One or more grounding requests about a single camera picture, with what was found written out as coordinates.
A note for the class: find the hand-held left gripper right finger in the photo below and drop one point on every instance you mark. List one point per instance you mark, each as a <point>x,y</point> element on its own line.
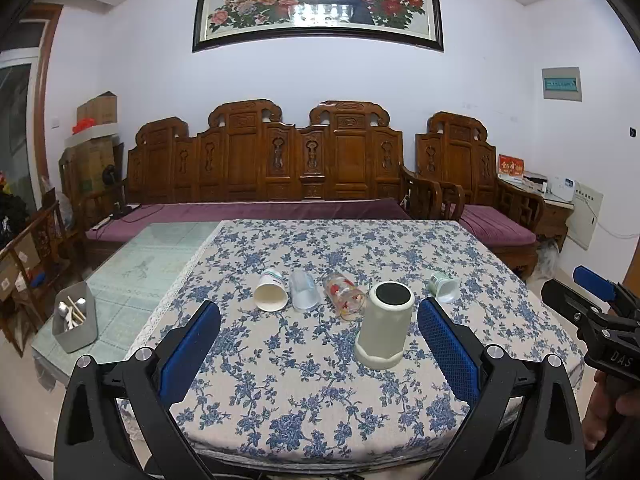
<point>445,350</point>

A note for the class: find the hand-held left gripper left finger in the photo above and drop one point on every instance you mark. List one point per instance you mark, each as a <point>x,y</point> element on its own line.
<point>192,350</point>

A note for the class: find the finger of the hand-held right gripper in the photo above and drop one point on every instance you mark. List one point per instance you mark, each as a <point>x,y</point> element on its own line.
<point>592,276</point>
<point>567,300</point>

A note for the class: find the small green white cup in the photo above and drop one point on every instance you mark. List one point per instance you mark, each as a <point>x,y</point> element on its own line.
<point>442,287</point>

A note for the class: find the beige ceramic cup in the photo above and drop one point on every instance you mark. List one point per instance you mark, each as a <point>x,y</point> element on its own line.
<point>382,335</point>

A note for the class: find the white paper cup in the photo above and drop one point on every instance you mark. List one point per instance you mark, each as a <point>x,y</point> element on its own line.
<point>270,296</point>

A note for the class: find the red printed glass cup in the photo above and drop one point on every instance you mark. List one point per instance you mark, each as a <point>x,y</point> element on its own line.
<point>345,297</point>

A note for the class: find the clear plastic cup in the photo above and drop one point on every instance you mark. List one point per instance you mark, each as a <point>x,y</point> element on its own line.
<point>304,292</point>

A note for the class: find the person's right hand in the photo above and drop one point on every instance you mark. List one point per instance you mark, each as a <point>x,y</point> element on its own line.
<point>602,410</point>

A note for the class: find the clear plastic bag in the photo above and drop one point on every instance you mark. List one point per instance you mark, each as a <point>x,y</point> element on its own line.
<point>548,257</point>

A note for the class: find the wooden side table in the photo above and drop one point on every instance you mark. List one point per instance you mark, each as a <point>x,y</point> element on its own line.
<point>555,220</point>

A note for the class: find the white device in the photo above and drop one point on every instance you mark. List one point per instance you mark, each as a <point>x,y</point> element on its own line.
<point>564,190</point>

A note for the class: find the green glass-top table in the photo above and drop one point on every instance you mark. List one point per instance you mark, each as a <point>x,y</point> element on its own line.
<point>125,280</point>

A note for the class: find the square purple seat cushion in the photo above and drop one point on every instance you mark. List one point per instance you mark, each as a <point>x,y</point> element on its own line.
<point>495,225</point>

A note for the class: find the blue floral tablecloth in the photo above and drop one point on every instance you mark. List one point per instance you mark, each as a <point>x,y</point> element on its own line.
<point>300,385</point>

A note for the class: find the grey utensil holder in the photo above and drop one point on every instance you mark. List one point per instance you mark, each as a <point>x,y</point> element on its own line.
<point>75,337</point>

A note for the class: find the metal spoon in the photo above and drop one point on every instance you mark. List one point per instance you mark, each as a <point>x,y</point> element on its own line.
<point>80,304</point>
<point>62,312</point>

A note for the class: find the wooden chopstick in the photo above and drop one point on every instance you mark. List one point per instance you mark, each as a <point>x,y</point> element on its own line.
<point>76,309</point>

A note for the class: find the red gift box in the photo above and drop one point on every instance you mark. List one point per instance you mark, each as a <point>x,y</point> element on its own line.
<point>511,165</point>

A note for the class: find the long purple seat cushion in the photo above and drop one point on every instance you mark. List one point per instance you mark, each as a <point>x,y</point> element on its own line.
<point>250,212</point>

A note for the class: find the white power strip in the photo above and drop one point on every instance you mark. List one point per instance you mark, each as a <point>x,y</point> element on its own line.
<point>100,223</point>

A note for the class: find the carved wooden armchair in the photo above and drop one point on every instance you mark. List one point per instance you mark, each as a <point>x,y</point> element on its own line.
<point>455,160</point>

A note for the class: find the wooden side chair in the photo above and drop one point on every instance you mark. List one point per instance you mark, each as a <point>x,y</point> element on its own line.
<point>45,240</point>

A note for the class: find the small black fan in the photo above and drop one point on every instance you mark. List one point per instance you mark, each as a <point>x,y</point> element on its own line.
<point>110,176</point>

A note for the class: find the green-window electrical panel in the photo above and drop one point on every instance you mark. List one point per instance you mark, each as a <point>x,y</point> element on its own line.
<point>562,84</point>

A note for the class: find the carved wooden sofa bench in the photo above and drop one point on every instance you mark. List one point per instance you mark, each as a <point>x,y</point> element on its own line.
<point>250,160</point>

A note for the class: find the large cardboard box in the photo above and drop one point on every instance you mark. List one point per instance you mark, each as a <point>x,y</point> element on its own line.
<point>92,165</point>

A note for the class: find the red plastic item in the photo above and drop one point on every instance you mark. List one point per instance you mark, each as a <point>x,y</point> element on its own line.
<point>84,125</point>

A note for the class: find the small cardboard box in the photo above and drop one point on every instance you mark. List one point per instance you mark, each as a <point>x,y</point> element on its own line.
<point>97,107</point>

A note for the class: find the framed floral peacock painting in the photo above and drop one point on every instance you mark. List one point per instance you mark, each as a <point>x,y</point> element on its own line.
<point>320,0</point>

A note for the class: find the white wall distribution box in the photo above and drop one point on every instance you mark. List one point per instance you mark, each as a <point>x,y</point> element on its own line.
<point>587,220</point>

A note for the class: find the wooden door frame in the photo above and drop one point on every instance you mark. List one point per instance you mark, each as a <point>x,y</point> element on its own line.
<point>45,85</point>

